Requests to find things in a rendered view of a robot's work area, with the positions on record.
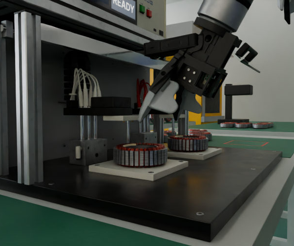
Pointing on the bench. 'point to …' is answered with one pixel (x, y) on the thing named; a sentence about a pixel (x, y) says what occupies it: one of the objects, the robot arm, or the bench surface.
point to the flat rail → (96, 47)
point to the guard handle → (246, 51)
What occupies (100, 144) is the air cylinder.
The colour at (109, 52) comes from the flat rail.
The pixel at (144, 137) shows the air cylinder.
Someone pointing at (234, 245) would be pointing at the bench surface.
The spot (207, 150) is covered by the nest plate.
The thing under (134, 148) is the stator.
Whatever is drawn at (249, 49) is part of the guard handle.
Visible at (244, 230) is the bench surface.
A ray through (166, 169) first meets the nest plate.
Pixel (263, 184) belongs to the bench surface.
